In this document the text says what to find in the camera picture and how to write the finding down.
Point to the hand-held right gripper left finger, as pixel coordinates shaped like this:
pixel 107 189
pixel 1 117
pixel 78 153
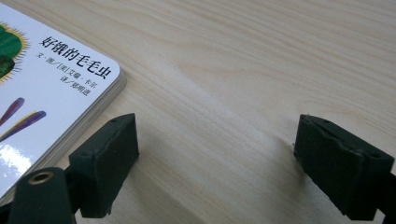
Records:
pixel 104 161

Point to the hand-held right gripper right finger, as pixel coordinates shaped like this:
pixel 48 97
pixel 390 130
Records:
pixel 342 168

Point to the white caterpillar picture book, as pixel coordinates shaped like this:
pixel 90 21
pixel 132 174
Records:
pixel 56 81

